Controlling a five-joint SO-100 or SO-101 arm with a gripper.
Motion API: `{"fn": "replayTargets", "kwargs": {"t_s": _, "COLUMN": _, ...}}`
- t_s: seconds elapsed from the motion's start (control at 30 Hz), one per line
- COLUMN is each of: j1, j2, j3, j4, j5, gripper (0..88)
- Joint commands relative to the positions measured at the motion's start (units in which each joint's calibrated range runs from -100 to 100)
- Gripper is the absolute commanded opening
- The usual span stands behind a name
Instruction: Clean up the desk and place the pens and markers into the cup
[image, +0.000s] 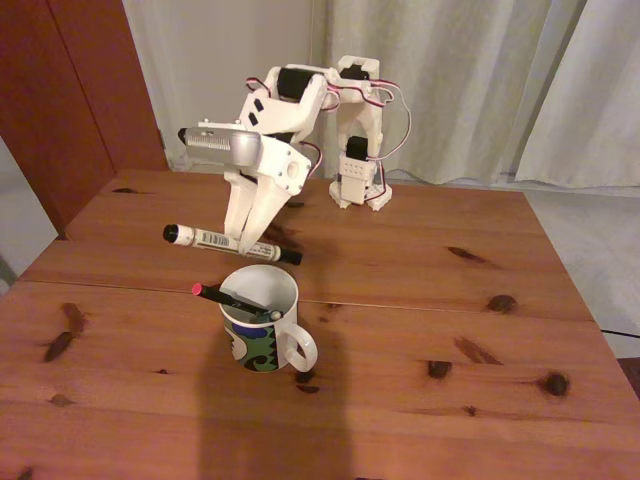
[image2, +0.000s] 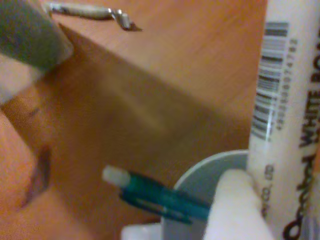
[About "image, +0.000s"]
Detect white whiteboard marker black cap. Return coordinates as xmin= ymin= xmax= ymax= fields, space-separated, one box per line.
xmin=162 ymin=223 xmax=304 ymax=266

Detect black pen red caps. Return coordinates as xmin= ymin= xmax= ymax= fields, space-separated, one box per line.
xmin=191 ymin=282 xmax=266 ymax=319

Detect white mug green blue pattern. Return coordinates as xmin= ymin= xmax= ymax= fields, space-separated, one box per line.
xmin=217 ymin=264 xmax=319 ymax=374

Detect brown wooden door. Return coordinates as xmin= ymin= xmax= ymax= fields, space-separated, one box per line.
xmin=0 ymin=0 xmax=170 ymax=241

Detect wide white curtain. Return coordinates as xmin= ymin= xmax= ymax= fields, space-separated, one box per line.
xmin=299 ymin=0 xmax=584 ymax=187

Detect narrow white curtain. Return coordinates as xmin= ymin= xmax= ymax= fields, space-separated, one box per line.
xmin=514 ymin=0 xmax=640 ymax=189

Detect silver camera box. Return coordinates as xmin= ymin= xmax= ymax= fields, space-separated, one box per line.
xmin=178 ymin=125 xmax=265 ymax=169

